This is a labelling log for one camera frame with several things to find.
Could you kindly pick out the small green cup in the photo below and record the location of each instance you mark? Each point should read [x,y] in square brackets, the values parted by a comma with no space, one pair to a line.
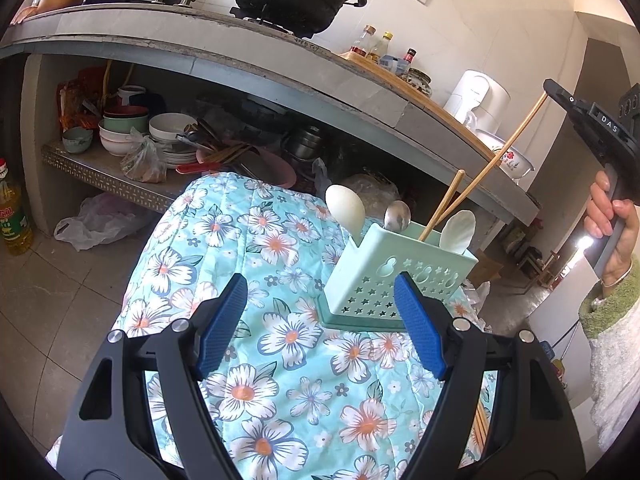
[77,141]

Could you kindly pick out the crumpled white plastic bag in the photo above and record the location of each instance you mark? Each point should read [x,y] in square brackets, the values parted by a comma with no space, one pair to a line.
[95,222]

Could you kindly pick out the grey stone kitchen counter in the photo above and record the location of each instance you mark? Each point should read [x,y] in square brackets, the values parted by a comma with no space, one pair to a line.
[200,45]

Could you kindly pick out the pink plastic basin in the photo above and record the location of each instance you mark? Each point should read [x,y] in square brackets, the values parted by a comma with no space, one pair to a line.
[280,170]

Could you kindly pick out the green holder drip tray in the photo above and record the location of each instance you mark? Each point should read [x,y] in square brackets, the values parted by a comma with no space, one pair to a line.
[360,324]

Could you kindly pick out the blue packet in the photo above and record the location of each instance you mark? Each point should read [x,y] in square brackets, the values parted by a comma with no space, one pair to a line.
[392,64]

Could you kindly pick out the steel pot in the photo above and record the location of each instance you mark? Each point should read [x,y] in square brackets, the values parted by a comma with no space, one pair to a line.
[305,142]

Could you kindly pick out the yellow cap bottle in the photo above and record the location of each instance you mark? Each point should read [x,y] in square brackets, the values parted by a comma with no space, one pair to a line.
[382,47]

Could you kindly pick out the cardboard box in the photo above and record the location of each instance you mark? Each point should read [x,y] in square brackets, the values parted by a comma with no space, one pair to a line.
[487,265]

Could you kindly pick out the metal shelf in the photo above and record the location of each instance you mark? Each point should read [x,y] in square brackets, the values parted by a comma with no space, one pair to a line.
[100,172]

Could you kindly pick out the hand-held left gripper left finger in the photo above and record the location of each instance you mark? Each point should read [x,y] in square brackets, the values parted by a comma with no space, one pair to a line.
[222,325]

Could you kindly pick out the filled clear plastic bag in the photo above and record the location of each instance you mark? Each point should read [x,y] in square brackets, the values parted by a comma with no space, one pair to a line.
[142,165]

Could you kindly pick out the floral enamel basin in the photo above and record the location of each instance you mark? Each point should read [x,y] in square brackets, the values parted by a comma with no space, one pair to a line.
[510,157]

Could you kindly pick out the green plastic utensil holder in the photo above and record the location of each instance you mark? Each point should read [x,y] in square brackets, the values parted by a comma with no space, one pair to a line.
[360,285]

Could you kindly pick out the red label sauce bottle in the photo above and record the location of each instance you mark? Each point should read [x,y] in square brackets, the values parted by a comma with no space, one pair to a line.
[362,42]

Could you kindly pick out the small clear plastic bag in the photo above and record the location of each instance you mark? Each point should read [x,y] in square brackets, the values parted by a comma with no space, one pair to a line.
[471,121]

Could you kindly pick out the pile of dark chopsticks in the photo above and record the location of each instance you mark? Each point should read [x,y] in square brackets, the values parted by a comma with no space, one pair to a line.
[225,154]

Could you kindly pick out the gas stove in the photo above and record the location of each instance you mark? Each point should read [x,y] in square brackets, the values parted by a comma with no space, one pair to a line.
[187,1]

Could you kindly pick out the red cap dark bottle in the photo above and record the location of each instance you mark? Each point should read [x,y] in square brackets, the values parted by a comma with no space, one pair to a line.
[410,56]

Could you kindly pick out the red snack packets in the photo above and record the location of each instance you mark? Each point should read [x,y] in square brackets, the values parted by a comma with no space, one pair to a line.
[75,105]

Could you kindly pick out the stack of plates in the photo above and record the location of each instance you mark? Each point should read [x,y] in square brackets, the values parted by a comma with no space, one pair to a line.
[177,157]

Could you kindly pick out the wooden stool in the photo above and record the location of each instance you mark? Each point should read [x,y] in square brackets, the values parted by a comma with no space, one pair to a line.
[542,270]

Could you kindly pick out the cream plastic spoon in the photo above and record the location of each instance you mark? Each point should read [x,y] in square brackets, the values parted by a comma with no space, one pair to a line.
[345,207]

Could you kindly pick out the white scalloped spoon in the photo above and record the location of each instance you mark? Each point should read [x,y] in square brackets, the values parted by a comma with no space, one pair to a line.
[457,230]

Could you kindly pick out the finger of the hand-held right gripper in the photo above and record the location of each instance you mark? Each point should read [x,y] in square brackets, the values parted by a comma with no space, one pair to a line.
[562,97]

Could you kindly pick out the bag of yellow food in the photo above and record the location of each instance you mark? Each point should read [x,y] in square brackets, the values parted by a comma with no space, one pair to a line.
[367,187]

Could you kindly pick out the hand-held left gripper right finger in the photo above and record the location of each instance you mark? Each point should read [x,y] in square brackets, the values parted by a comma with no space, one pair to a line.
[420,325]

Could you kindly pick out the person's right hand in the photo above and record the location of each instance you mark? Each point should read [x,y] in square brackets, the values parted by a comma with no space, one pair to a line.
[622,230]

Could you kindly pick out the person's right forearm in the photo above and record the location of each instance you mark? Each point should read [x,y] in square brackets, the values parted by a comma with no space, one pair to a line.
[617,370]

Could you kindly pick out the green bowl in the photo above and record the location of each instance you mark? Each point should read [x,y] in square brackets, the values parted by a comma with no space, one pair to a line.
[125,122]

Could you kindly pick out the turquoise floral quilt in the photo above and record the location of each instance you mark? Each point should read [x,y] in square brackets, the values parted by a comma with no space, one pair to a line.
[300,360]

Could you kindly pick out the wooden cutting board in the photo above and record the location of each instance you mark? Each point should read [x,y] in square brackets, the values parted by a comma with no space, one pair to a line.
[400,85]

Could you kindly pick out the translucent plastic bag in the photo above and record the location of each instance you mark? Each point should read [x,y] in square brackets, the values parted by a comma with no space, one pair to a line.
[321,175]

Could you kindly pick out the thin wooden chopstick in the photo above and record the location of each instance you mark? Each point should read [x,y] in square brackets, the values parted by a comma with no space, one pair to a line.
[447,200]
[500,157]

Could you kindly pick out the pink white bowls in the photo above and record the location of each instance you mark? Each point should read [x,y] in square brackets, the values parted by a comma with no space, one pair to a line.
[117,145]

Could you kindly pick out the steel spoon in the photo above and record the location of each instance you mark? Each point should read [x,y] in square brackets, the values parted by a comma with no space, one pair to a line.
[397,216]

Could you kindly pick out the cooking oil bottle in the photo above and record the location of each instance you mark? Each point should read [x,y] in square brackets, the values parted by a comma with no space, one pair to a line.
[12,220]

